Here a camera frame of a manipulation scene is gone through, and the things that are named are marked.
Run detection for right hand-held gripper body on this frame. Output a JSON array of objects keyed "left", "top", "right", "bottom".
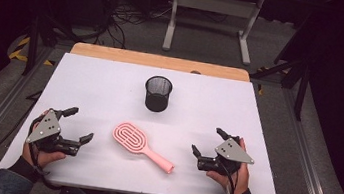
[{"left": 195, "top": 130, "right": 258, "bottom": 180}]

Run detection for black mesh pen holder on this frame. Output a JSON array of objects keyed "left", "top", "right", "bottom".
[{"left": 141, "top": 73, "right": 175, "bottom": 115}]

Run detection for right hand-held gripper cable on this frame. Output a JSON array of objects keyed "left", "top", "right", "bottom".
[{"left": 212, "top": 158, "right": 241, "bottom": 194}]

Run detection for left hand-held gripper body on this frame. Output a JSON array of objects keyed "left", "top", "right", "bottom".
[{"left": 24, "top": 105, "right": 87, "bottom": 159}]

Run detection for person's left hand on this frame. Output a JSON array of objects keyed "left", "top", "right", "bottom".
[{"left": 20, "top": 107, "right": 73, "bottom": 173}]

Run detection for black floor cables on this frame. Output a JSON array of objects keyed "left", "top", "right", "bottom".
[{"left": 94, "top": 0, "right": 173, "bottom": 56}]

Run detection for pink hairbrush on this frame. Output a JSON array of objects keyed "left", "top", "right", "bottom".
[{"left": 107, "top": 120, "right": 181, "bottom": 176}]

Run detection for white metal stand frame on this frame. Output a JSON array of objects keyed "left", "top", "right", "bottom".
[{"left": 160, "top": 0, "right": 265, "bottom": 68}]

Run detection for white board sheet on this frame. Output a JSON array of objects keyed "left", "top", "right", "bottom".
[{"left": 0, "top": 45, "right": 296, "bottom": 194}]

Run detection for yellow black hazard tape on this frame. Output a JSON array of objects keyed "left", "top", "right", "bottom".
[{"left": 7, "top": 33, "right": 58, "bottom": 67}]

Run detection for hand-held gripper cable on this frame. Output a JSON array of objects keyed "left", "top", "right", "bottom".
[
  {"left": 212, "top": 158, "right": 241, "bottom": 194},
  {"left": 20, "top": 115, "right": 72, "bottom": 192}
]

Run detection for left hand-held gripper cable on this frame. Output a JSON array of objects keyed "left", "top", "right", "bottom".
[{"left": 20, "top": 115, "right": 72, "bottom": 192}]

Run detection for person's right hand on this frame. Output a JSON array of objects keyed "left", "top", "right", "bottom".
[{"left": 203, "top": 133, "right": 256, "bottom": 194}]

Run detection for black metal stand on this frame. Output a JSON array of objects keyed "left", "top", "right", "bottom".
[
  {"left": 20, "top": 12, "right": 85, "bottom": 83},
  {"left": 243, "top": 50, "right": 314, "bottom": 123}
]

